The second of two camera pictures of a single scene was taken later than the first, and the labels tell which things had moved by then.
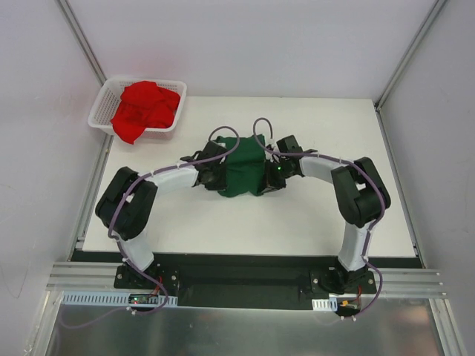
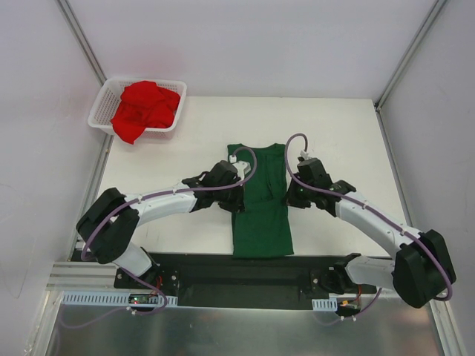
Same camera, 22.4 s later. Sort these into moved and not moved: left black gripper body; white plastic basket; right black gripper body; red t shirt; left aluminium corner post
Moved: right black gripper body; left black gripper body
Not moved: white plastic basket; red t shirt; left aluminium corner post
